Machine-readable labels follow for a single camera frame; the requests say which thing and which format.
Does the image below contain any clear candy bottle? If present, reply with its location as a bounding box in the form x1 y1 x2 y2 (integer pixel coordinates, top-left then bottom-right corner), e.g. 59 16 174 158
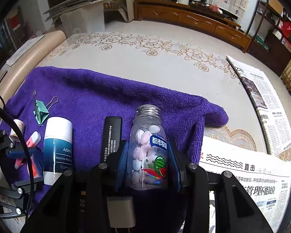
126 104 168 190

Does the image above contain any white charger plug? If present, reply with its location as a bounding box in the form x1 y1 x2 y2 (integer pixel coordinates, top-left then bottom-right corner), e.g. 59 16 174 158
107 196 136 232

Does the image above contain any blue white lotion tube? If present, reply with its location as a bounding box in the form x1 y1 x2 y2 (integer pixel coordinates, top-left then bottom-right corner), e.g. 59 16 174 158
43 117 73 186

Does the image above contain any pink flashlight pen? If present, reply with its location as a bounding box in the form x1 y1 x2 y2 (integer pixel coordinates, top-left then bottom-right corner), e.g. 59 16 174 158
14 131 41 169

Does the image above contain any green binder clip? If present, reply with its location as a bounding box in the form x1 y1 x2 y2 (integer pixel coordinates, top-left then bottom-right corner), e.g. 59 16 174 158
33 90 59 126

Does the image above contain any large newspaper spread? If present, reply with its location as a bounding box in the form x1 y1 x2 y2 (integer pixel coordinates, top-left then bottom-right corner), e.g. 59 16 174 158
199 136 291 232

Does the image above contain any folded newspaper stack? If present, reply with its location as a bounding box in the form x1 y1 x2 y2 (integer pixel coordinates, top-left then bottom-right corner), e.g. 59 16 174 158
227 56 291 156

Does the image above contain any purple towel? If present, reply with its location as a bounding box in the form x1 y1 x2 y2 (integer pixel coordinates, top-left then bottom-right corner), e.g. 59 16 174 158
0 66 229 233

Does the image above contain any black pen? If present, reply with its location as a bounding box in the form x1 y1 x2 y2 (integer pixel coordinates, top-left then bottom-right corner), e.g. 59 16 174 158
0 70 8 83

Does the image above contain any paper sheet on side table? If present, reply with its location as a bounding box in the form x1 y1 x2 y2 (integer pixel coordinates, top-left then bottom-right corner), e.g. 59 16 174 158
6 35 44 67

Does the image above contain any wooden tv cabinet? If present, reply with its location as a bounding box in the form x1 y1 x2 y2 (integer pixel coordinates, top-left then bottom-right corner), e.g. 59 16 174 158
134 0 252 53

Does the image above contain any dark display shelf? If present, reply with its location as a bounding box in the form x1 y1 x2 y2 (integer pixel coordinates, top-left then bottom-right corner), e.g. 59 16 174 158
246 0 291 76

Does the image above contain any folded cardboard stack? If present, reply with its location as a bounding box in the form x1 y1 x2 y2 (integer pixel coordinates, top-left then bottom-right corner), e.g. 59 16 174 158
44 0 109 22

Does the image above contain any black cable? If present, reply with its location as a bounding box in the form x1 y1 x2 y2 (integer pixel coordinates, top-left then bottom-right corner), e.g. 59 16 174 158
0 88 36 222

